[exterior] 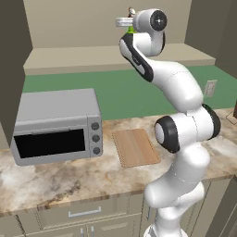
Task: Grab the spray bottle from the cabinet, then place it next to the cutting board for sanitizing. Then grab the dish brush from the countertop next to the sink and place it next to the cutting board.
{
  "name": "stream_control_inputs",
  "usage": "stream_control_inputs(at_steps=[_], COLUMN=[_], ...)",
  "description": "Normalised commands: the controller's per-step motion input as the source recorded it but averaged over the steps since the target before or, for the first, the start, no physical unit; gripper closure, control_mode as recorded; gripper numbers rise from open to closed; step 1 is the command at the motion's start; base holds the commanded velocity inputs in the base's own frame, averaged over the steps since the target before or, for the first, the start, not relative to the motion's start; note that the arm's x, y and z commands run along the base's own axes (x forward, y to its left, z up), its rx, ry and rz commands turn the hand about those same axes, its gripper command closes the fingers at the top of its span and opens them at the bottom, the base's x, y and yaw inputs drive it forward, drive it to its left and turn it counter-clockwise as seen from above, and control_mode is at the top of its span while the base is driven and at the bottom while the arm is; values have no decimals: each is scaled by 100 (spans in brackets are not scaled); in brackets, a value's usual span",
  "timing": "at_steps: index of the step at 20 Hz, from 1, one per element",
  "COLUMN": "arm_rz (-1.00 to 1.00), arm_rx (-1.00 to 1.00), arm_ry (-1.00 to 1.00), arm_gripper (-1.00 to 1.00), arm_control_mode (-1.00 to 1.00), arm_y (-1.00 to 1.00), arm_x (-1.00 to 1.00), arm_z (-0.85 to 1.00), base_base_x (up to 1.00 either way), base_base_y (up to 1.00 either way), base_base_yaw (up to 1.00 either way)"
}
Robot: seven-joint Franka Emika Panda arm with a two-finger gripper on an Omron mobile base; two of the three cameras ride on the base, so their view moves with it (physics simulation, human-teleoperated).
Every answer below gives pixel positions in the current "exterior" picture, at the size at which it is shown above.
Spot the silver drawer handle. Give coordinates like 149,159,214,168
68,206,103,219

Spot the beige base cabinet door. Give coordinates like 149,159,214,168
24,224,89,237
181,178,232,237
87,213,143,237

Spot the wooden cutting board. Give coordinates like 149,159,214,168
111,128,162,168

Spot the green spray bottle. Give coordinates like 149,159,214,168
127,6,137,34

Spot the white wall outlet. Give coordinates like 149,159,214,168
204,79,218,98

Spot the beige open wall cabinet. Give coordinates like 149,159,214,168
22,0,217,77

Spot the dark brown wire stand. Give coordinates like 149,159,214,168
226,101,237,126

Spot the beige drawer front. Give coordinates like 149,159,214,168
36,194,131,230

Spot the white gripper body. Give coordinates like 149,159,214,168
116,17,134,29

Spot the taupe cabinet door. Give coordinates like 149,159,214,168
0,0,34,148
184,0,237,80

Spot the grey toaster oven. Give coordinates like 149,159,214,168
10,88,104,168

